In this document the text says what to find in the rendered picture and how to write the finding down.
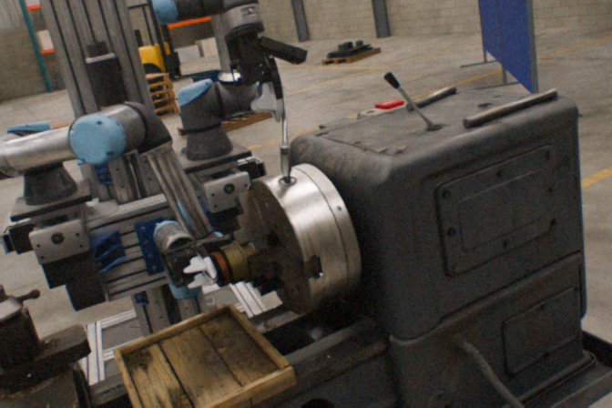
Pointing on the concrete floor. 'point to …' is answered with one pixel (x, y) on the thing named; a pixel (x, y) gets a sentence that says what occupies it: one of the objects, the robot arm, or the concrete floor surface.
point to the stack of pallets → (162, 94)
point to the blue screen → (506, 14)
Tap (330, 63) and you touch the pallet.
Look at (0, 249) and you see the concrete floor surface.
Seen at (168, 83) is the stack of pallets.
